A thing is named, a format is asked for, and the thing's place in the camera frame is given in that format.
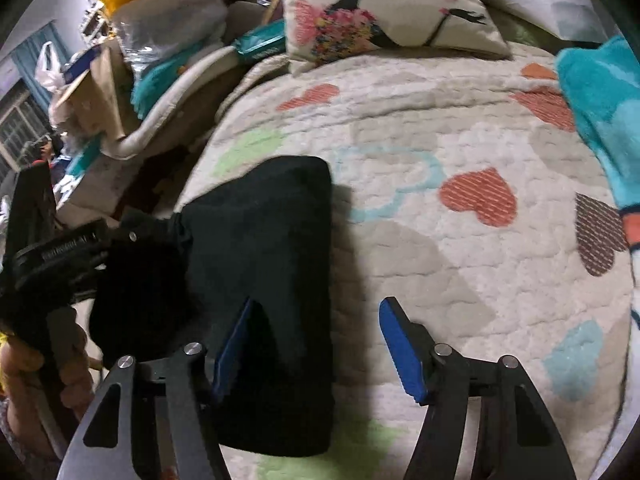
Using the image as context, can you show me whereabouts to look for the black pants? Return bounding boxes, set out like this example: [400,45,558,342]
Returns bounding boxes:
[89,156,334,457]

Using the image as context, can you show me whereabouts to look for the turquoise fleece blanket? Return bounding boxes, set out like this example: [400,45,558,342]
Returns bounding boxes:
[555,34,640,331]

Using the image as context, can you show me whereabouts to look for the teal window curtain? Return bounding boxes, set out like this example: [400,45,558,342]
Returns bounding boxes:
[10,21,70,112]

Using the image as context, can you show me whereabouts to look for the teal tissue box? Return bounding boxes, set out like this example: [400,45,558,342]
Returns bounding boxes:
[232,20,286,64]

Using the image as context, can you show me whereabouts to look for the brown cardboard box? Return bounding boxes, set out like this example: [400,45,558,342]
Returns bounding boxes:
[49,40,140,141]

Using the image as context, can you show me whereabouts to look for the teal folded towel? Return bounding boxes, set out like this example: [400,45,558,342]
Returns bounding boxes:
[130,42,204,120]

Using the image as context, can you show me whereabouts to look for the clear plastic bag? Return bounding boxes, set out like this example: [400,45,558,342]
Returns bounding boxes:
[112,0,228,77]

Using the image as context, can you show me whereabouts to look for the operator left hand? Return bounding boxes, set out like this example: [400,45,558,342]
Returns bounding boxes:
[1,324,94,460]

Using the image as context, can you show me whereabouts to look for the heart-patterned quilted bedspread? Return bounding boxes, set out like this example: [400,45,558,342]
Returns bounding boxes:
[180,44,634,479]

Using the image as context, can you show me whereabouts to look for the floral lady print pillow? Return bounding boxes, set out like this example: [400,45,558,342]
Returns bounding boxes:
[283,0,510,70]

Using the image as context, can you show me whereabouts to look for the person in red top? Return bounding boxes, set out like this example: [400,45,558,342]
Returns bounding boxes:
[27,133,64,165]

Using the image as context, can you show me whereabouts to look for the white plastic bag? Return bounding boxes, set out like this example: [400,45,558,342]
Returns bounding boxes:
[34,41,65,93]

